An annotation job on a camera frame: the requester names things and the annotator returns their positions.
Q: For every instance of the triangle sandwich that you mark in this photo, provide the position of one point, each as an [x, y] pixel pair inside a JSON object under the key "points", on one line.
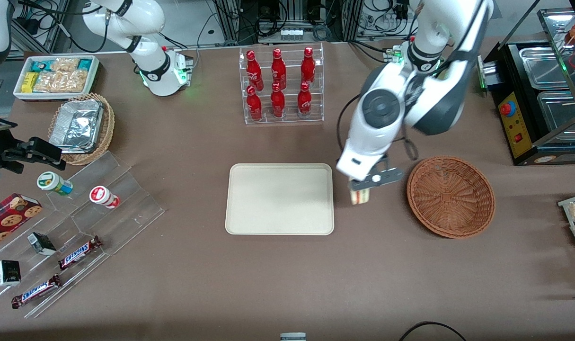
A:
{"points": [[359, 197]]}

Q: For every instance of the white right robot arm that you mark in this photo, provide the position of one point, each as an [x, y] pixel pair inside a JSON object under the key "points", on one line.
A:
{"points": [[145, 28]]}

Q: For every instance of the brown wicker basket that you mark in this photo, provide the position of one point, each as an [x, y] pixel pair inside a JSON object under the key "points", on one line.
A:
{"points": [[450, 196]]}

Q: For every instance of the light wicker basket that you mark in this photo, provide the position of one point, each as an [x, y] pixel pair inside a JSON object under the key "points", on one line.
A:
{"points": [[108, 128]]}

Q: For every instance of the beige plastic tray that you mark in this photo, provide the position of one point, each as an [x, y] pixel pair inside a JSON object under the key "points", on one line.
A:
{"points": [[278, 199]]}

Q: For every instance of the grey snack tray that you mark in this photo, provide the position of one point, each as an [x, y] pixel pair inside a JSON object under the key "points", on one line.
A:
{"points": [[562, 204]]}

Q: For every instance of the green lidded white cup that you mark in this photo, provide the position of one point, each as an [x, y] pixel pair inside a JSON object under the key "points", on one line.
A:
{"points": [[48, 181]]}

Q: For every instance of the silver foil packet stack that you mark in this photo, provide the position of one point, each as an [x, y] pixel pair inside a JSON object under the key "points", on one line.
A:
{"points": [[76, 125]]}

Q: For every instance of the red tartan cookie box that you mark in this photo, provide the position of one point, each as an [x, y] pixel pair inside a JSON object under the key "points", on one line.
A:
{"points": [[8, 218]]}

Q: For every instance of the yellow snack packet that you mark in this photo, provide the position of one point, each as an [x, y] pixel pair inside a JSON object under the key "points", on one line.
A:
{"points": [[29, 82]]}

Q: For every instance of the red lidded white cup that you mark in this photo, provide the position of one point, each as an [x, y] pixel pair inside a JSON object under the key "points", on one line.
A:
{"points": [[100, 195]]}

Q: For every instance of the large clear rice cracker bag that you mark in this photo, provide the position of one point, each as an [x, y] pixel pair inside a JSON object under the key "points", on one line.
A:
{"points": [[62, 82]]}

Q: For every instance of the dark green small carton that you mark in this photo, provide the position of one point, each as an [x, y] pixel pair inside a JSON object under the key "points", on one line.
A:
{"points": [[42, 243]]}

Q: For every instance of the teal snack packet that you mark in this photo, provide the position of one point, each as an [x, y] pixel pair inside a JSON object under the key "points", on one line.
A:
{"points": [[39, 65], [84, 63]]}

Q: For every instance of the small clear rice cracker bag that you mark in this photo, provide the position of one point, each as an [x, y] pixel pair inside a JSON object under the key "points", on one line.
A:
{"points": [[65, 64]]}

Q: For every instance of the red cola bottle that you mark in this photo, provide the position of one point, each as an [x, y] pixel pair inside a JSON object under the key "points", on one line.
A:
{"points": [[305, 100], [254, 104], [308, 67], [253, 71], [278, 102], [278, 68]]}

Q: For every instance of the white snack bin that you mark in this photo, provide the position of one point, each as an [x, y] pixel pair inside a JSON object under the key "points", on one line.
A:
{"points": [[95, 78]]}

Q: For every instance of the clear acrylic stepped shelf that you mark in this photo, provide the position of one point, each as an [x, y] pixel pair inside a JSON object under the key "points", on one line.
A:
{"points": [[41, 265], [126, 208]]}

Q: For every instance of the Snickers chocolate bar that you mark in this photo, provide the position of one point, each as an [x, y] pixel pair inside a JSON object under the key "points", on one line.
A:
{"points": [[36, 291], [80, 252]]}

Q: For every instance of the dark green carton white side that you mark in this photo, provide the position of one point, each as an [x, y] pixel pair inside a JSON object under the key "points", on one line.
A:
{"points": [[8, 273]]}

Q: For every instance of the clear acrylic bottle rack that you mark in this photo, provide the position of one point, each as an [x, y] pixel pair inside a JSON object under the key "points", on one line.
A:
{"points": [[289, 80]]}

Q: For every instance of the black food warmer machine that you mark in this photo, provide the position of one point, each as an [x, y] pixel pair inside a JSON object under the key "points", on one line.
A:
{"points": [[514, 123]]}

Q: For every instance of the white power strip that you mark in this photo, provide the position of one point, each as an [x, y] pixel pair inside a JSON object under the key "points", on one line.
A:
{"points": [[292, 34]]}

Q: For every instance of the grey device top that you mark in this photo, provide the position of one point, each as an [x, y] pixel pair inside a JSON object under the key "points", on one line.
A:
{"points": [[293, 336]]}

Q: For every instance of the steel warmer pan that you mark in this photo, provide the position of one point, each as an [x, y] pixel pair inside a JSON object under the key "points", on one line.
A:
{"points": [[559, 111], [543, 68]]}

